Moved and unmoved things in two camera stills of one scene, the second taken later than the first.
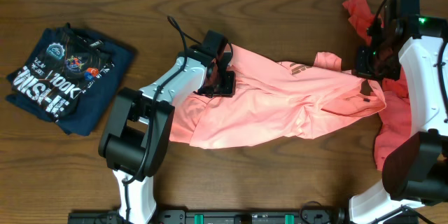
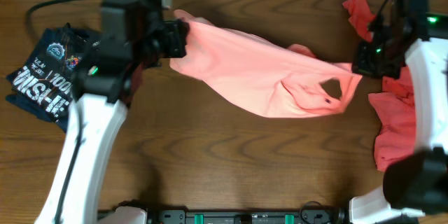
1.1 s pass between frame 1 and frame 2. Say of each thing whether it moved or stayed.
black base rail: stayed
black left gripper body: moved
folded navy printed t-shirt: stayed
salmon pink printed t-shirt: moved
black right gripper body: stayed
